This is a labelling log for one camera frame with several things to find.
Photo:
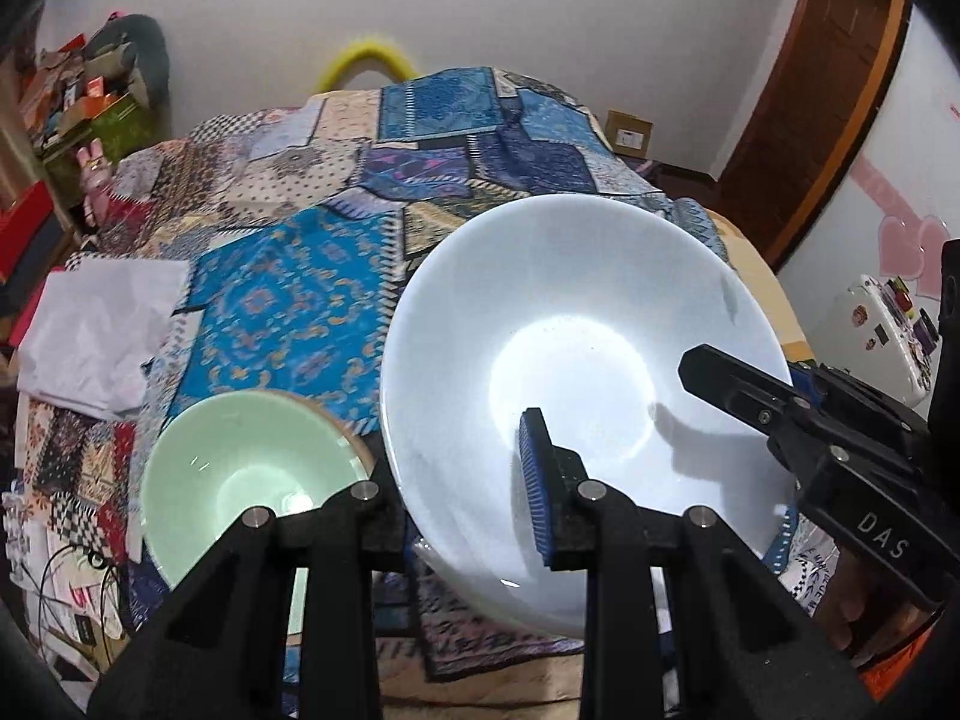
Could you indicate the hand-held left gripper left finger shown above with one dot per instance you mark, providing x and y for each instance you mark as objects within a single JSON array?
[{"x": 352, "y": 532}]

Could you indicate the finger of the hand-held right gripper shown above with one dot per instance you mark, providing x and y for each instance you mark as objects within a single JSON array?
[
  {"x": 735, "y": 390},
  {"x": 870, "y": 420}
]

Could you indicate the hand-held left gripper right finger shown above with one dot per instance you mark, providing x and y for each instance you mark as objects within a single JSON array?
[{"x": 534, "y": 487}]

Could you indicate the green bowl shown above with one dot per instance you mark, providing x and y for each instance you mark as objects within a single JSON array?
[{"x": 240, "y": 457}]

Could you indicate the white bowl with dark spots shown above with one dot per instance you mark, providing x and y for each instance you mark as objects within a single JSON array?
[{"x": 600, "y": 300}]

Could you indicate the person's right hand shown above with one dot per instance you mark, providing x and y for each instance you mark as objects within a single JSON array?
[{"x": 855, "y": 607}]

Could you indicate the white suitcase with stickers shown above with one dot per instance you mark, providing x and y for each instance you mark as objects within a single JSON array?
[{"x": 877, "y": 345}]

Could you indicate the beige bed sheet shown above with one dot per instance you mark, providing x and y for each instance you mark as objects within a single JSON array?
[{"x": 787, "y": 315}]

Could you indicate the orange clothing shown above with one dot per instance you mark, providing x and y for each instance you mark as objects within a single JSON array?
[{"x": 907, "y": 660}]

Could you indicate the blue patchwork blanket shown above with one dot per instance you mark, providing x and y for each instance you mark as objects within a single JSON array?
[{"x": 285, "y": 300}]

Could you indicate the white cloth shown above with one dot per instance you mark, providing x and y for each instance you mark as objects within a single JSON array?
[{"x": 97, "y": 330}]

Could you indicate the pink bunny toy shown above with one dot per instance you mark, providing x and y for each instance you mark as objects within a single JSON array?
[{"x": 95, "y": 180}]

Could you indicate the red box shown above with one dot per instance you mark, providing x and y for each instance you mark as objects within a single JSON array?
[{"x": 22, "y": 229}]

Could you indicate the green cardboard box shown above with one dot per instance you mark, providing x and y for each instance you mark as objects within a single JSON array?
[{"x": 124, "y": 124}]

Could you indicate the yellow foam tube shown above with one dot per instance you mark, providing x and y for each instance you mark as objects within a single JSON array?
[{"x": 360, "y": 45}]

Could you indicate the grey plush toy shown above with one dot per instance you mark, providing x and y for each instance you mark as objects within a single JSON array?
[{"x": 150, "y": 45}]

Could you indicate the pile of boxes and toys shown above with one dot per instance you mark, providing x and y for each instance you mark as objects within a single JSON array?
[{"x": 67, "y": 82}]

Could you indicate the pink heart wall sticker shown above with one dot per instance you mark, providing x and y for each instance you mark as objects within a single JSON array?
[{"x": 900, "y": 247}]

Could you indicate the wooden door frame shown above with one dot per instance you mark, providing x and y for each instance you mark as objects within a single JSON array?
[{"x": 825, "y": 90}]

